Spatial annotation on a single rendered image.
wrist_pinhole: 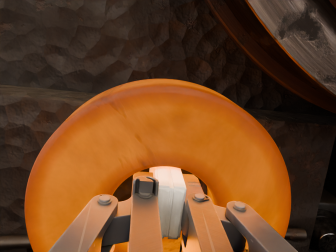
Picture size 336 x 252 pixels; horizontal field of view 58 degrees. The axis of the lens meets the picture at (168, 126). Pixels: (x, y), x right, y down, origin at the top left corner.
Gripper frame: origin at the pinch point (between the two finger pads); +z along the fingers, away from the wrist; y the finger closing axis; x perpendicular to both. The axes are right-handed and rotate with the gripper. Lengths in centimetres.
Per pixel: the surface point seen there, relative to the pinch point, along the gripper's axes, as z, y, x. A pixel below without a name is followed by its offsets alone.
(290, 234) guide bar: 7.8, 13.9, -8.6
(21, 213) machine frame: 9.3, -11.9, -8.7
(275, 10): 0.4, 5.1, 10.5
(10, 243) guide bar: 7.8, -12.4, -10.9
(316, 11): 0.4, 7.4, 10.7
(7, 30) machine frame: 15.6, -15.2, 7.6
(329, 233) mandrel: 10.3, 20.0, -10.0
